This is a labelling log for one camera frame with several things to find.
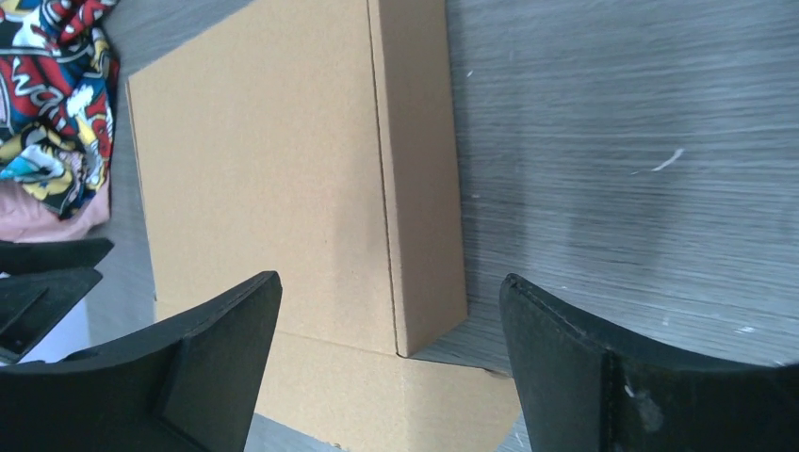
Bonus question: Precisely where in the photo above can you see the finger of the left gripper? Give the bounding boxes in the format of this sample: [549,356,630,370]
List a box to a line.
[1,237,114,275]
[1,267,103,364]

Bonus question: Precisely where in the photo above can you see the brown cardboard box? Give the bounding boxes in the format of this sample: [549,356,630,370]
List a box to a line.
[127,1,520,451]

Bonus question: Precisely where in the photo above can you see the colourful comic print shorts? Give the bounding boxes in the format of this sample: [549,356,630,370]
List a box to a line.
[1,0,120,219]

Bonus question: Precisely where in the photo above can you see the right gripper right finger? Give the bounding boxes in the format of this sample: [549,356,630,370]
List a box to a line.
[499,274,798,452]

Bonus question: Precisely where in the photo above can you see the pink shorts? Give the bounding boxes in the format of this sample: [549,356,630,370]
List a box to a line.
[1,141,110,243]

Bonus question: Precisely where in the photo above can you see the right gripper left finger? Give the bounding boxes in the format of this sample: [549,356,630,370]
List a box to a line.
[1,271,283,451]

